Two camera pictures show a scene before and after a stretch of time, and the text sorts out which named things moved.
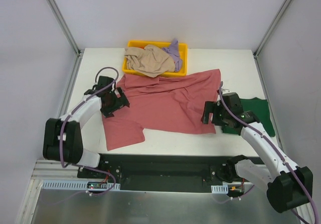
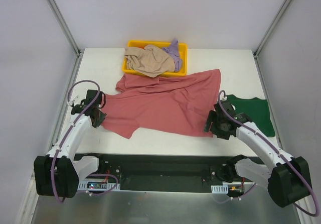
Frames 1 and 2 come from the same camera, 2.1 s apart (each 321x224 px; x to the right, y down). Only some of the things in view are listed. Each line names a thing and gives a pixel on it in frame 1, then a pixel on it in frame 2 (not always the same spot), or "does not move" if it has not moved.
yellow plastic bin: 183,49 does not move
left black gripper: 116,103 to 99,117
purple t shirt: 173,50 does not move
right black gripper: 213,114 to 211,124
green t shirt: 261,108 does not move
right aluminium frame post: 286,2 does not move
